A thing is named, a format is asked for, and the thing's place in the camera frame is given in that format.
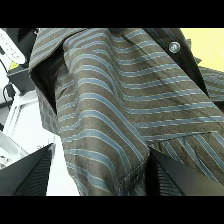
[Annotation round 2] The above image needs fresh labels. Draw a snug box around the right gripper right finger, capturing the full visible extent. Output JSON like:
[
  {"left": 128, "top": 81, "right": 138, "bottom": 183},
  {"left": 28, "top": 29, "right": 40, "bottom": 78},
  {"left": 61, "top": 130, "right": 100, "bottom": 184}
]
[{"left": 145, "top": 148, "right": 224, "bottom": 197}]

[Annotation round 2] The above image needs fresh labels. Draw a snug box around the black cable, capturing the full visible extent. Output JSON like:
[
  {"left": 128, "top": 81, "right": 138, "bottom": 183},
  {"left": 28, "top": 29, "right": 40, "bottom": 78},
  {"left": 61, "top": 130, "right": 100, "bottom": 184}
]
[{"left": 2, "top": 82, "right": 15, "bottom": 110}]

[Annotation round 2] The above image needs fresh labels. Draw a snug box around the silver frame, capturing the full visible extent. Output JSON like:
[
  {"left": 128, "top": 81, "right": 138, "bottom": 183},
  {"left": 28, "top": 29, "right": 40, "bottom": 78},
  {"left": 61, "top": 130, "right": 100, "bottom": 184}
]
[{"left": 0, "top": 89, "right": 58, "bottom": 171}]

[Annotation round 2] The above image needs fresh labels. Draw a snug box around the brown blue striped shirt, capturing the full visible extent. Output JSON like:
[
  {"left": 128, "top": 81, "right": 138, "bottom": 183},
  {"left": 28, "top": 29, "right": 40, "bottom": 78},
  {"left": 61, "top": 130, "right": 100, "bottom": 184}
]
[{"left": 28, "top": 28, "right": 224, "bottom": 197}]

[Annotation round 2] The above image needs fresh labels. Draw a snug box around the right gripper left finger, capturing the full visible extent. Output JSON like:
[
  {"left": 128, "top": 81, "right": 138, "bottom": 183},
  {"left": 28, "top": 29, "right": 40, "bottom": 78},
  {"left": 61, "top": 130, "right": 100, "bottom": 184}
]
[{"left": 0, "top": 142, "right": 57, "bottom": 197}]

